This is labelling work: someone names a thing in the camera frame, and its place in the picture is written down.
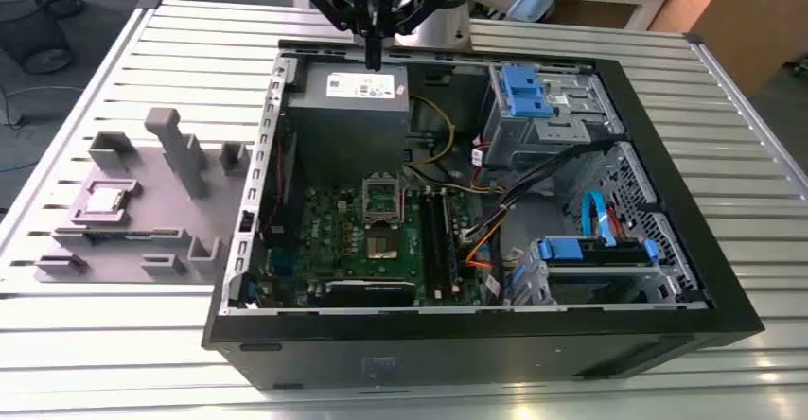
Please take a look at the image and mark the metal socket cover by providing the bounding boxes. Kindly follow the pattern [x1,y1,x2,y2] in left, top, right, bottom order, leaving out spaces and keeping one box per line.
[359,172,405,227]

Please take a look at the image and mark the silver CPU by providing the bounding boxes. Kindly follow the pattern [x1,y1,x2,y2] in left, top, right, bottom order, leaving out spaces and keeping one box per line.
[84,186,127,214]

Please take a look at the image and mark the CPU socket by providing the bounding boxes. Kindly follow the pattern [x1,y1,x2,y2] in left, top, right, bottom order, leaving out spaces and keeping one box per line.
[363,227,405,261]

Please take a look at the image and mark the blue drive latch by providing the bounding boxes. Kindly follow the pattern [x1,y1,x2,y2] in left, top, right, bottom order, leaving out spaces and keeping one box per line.
[501,64,548,119]

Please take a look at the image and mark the grey power supply unit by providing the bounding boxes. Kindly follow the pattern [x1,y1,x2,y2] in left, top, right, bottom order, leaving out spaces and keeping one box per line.
[283,58,413,189]

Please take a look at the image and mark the silver drive cage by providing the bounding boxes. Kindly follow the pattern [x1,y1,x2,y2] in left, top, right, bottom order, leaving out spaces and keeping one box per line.
[482,62,628,171]

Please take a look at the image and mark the large black mesh bin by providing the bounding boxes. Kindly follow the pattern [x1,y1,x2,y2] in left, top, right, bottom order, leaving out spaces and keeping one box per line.
[0,0,75,76]

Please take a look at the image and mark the perforated silver disk cage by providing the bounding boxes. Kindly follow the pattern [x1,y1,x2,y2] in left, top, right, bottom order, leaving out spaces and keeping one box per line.
[529,140,709,308]

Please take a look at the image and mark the black RAM slot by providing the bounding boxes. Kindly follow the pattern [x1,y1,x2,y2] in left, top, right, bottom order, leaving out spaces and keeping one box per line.
[427,189,450,299]
[443,189,467,299]
[434,189,458,299]
[418,189,442,299]

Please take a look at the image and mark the grey parts rack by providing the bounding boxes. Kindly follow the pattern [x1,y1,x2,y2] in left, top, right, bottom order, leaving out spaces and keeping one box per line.
[32,106,255,285]

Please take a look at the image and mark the green motherboard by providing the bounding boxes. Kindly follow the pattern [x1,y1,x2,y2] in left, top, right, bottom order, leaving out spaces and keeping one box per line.
[251,184,501,309]

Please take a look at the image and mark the wooden cabinet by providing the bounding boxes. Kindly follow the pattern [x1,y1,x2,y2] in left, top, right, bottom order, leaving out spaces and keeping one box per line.
[649,0,808,102]

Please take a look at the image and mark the hard disk in blue carrier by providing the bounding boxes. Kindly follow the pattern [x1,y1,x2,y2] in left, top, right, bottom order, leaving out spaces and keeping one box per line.
[533,235,661,270]

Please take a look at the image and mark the black graphics card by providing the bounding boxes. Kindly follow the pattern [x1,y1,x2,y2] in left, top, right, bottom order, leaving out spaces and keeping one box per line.
[321,278,419,308]

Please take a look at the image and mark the RAM stick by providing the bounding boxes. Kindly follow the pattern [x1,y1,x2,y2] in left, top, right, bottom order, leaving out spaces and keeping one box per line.
[55,227,182,244]

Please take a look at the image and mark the black PC case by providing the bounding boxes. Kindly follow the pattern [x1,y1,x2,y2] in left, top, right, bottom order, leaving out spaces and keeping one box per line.
[199,37,767,391]

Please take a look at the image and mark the yellow power wire bundle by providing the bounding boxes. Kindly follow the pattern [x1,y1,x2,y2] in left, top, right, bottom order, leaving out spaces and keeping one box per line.
[403,96,457,166]

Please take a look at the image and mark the black cable bundle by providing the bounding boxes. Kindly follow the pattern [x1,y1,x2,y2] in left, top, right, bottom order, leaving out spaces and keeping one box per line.
[459,141,612,244]

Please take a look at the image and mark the orange wire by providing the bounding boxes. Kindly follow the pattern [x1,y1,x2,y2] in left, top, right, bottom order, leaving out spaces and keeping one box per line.
[465,237,506,270]

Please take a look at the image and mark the blue SATA cable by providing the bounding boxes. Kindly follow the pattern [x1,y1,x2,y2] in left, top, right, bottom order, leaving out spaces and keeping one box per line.
[580,188,624,246]

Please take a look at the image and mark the red SATA cable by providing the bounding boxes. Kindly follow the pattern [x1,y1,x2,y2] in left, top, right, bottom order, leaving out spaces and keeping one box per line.
[605,201,636,241]

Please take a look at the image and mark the thin black cable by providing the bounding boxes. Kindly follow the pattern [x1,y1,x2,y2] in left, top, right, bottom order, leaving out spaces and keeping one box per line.
[490,192,508,308]

